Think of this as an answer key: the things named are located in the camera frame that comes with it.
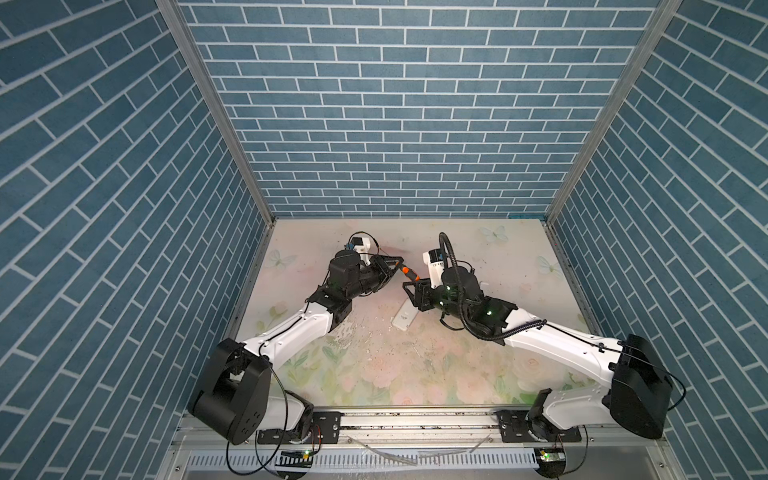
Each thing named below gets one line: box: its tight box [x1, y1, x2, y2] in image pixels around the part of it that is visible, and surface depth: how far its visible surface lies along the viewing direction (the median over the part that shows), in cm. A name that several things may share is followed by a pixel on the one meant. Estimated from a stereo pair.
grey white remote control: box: [390, 297, 419, 331], surface depth 94 cm
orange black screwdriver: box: [395, 261, 421, 281], surface depth 79 cm
